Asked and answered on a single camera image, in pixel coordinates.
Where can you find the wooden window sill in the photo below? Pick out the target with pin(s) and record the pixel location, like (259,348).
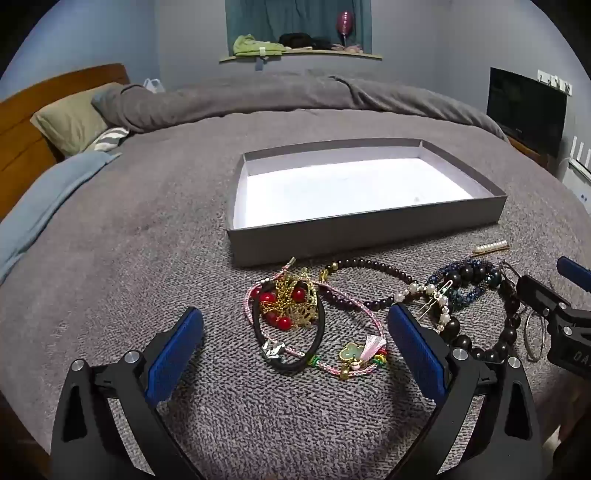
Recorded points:
(314,54)

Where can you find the white wall hook rack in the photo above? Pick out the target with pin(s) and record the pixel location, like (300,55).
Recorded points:
(556,83)

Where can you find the green cloth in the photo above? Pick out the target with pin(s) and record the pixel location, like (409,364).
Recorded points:
(251,46)

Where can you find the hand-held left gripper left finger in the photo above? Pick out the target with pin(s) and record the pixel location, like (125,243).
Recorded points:
(173,355)

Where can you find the black cloth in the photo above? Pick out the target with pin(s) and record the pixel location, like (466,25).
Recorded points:
(302,41)

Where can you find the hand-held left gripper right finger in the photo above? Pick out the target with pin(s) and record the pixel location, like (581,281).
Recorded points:
(415,350)

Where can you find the light blue blanket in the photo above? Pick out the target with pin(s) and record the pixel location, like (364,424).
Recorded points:
(46,198)

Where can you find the pink trinkets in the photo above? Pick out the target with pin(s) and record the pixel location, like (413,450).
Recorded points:
(353,47)

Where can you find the gold tassel ornament red beads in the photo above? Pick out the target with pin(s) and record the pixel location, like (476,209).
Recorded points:
(300,310)

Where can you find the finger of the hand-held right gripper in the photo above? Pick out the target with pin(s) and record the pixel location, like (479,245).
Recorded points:
(538,293)
(575,273)

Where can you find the white router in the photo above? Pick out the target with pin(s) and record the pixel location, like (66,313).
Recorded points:
(581,159)

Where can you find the gold pearl hair clip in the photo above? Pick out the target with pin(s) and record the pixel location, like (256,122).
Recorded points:
(492,247)

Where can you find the white hanging tag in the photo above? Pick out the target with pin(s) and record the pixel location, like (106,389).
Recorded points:
(261,57)

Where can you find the grey duvet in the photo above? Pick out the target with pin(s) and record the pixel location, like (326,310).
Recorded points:
(286,94)

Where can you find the striped pillow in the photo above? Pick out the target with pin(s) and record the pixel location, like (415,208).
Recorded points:
(108,139)

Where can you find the olive pillow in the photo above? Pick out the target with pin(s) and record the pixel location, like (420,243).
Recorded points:
(69,120)

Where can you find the white plastic bag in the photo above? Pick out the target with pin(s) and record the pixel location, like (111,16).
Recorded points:
(153,86)

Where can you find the teal curtain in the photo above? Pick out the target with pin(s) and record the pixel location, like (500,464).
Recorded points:
(286,18)

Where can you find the wooden television stand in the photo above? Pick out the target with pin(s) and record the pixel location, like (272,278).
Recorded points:
(531,154)

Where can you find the grey cardboard box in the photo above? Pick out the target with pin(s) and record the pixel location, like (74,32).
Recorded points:
(351,194)

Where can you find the pearl hairpin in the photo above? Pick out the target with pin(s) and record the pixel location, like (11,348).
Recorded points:
(427,289)

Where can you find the wooden headboard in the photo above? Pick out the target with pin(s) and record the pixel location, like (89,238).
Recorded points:
(27,138)

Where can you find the grey bed cover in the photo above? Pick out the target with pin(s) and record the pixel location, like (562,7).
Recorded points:
(152,240)

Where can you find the black television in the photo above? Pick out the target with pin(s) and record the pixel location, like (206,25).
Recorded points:
(526,108)

